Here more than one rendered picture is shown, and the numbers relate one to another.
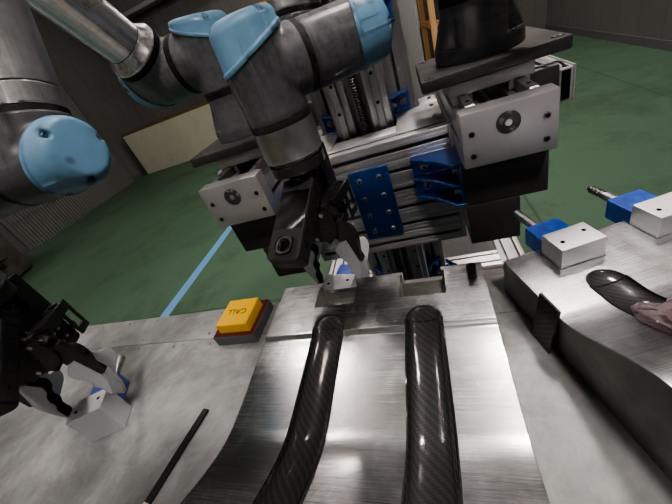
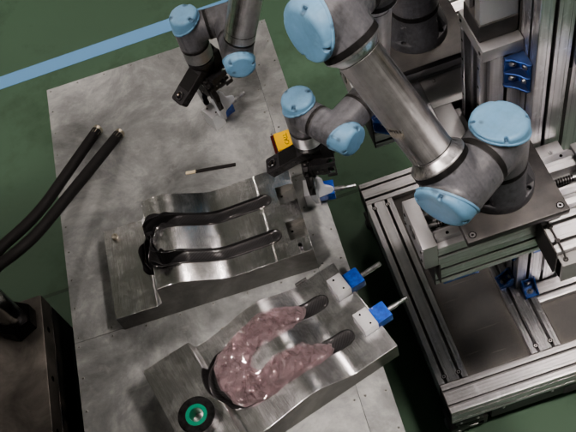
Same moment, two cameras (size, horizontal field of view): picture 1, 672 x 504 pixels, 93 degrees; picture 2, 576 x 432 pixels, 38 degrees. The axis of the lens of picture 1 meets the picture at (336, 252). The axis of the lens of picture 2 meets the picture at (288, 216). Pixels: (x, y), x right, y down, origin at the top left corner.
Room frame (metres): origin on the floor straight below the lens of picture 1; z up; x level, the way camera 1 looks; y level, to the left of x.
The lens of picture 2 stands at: (-0.10, -1.08, 2.55)
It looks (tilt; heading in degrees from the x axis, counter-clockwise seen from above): 56 degrees down; 69
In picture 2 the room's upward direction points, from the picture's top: 20 degrees counter-clockwise
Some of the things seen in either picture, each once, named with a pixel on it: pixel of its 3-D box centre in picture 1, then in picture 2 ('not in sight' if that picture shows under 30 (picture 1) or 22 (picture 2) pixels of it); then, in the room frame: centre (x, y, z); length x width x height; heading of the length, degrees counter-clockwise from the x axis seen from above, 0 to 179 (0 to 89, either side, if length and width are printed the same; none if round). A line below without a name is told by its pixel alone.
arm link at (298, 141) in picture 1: (287, 142); (306, 132); (0.42, 0.00, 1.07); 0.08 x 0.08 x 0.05
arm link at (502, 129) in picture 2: not in sight; (497, 140); (0.63, -0.39, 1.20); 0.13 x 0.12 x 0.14; 12
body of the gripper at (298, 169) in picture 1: (314, 195); (315, 153); (0.42, 0.00, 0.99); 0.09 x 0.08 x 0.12; 147
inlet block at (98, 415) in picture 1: (110, 388); (226, 105); (0.40, 0.41, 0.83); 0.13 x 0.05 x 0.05; 5
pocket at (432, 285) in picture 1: (424, 292); (297, 232); (0.28, -0.08, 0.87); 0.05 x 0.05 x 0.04; 67
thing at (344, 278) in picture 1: (352, 274); (330, 189); (0.43, -0.01, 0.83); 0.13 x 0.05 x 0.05; 147
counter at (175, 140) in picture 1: (191, 132); not in sight; (7.68, 1.88, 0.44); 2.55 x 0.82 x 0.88; 68
